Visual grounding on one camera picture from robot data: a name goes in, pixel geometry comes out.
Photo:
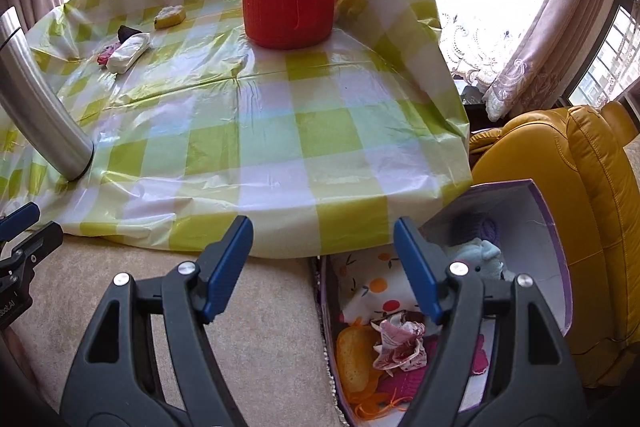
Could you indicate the dark window frame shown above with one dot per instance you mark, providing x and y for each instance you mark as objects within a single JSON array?
[{"x": 607, "y": 52}]

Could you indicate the purple cardboard box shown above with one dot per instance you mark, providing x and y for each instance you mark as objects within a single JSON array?
[{"x": 540, "y": 232}]

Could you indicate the white cloth with orange dots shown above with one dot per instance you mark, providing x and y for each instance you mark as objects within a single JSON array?
[{"x": 377, "y": 289}]

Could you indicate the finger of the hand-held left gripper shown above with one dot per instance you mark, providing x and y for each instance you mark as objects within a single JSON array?
[
  {"x": 20, "y": 216},
  {"x": 35, "y": 244}
]

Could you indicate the white lace sheer curtain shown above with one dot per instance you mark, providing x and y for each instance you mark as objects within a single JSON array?
[{"x": 480, "y": 7}]

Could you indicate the black cloth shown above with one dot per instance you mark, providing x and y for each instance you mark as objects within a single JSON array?
[{"x": 127, "y": 32}]

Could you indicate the silver metal pole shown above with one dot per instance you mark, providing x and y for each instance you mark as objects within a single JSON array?
[{"x": 40, "y": 102}]

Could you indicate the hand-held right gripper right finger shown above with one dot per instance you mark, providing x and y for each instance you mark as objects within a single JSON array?
[{"x": 420, "y": 267}]

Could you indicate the floral pink white cloth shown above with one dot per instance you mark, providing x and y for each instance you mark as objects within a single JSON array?
[{"x": 400, "y": 342}]

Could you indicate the purple yarn ball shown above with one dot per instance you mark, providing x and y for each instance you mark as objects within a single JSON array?
[{"x": 475, "y": 227}]

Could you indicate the pink embroidered curtain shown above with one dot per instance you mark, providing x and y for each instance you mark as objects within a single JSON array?
[{"x": 550, "y": 32}]

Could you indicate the white grey rolled cloth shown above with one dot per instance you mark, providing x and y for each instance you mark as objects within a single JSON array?
[{"x": 129, "y": 53}]

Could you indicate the green checked plastic tablecloth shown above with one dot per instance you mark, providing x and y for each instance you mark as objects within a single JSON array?
[{"x": 280, "y": 122}]

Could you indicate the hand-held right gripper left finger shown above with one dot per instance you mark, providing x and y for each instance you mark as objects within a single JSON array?
[{"x": 230, "y": 262}]

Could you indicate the light blue sock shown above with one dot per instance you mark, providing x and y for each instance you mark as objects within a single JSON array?
[{"x": 475, "y": 257}]

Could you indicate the yellow leather sofa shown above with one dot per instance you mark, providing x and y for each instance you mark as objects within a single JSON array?
[{"x": 590, "y": 207}]

